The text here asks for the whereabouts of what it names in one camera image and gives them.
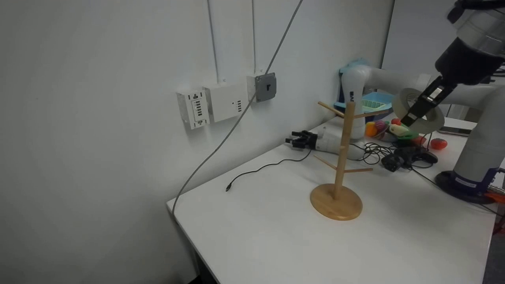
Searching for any white wall conduit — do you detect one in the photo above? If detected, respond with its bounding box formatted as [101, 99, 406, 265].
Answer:
[205, 0, 222, 85]
[249, 0, 259, 77]

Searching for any black cable on table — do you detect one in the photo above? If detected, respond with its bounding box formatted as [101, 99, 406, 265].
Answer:
[224, 150, 312, 192]

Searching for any black device with cables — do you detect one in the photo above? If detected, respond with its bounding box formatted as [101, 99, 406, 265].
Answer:
[361, 140, 439, 173]

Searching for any orange toy ball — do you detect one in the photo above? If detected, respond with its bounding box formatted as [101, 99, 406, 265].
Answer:
[363, 121, 382, 140]

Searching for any green toy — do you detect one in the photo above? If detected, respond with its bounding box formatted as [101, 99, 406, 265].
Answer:
[388, 123, 421, 142]

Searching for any long grey wall cable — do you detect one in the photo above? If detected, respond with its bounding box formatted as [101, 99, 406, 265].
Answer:
[170, 0, 306, 214]

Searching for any wooden peg holder stand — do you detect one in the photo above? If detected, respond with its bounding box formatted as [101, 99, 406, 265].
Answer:
[309, 99, 376, 222]

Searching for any teal plastic bin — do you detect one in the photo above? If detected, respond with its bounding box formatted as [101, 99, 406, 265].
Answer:
[336, 90, 399, 117]

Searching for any red toy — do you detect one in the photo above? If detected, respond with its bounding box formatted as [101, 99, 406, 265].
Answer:
[428, 137, 450, 153]

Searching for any thin black cable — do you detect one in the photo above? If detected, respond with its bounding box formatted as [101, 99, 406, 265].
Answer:
[412, 167, 502, 218]

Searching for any white wall socket box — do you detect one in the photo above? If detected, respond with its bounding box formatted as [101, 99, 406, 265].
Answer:
[205, 79, 249, 124]

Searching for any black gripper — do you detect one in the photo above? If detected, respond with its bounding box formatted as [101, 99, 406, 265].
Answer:
[401, 36, 503, 128]

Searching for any white wall box with label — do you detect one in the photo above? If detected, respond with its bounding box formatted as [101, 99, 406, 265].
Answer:
[177, 87, 213, 131]

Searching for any grey wall junction box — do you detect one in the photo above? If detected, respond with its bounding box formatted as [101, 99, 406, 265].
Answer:
[254, 72, 279, 102]

